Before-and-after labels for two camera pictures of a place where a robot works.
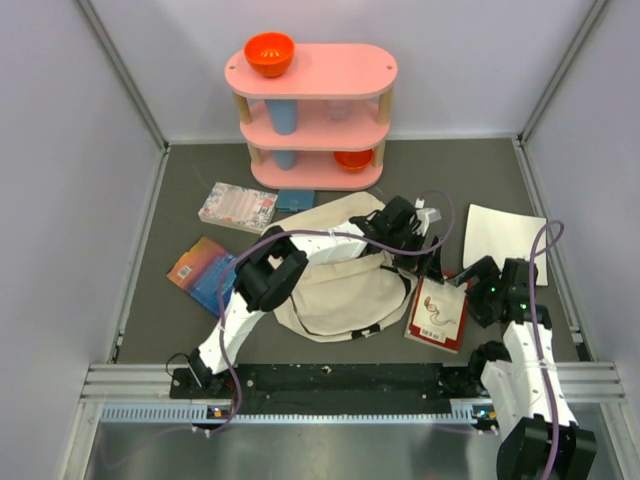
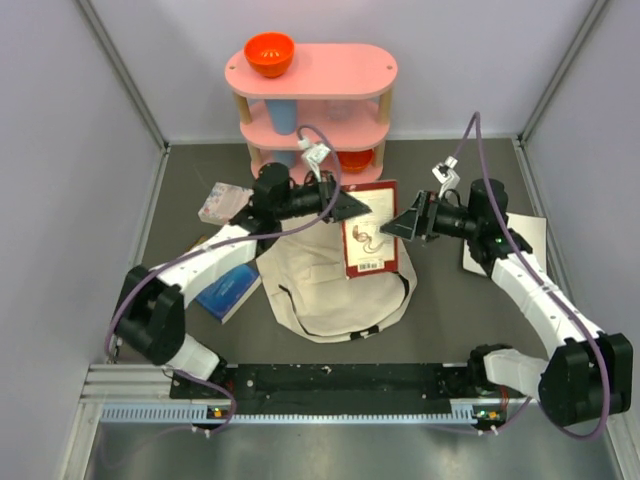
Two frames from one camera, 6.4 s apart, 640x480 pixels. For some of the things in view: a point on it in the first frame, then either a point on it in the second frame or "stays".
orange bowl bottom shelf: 353,160 stays
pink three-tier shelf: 322,125 stays
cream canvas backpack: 349,297 stays
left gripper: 428,265 to 333,201
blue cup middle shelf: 284,115 stays
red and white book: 437,313 to 368,251
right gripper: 482,314 to 412,223
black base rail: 338,384 stays
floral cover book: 239,207 stays
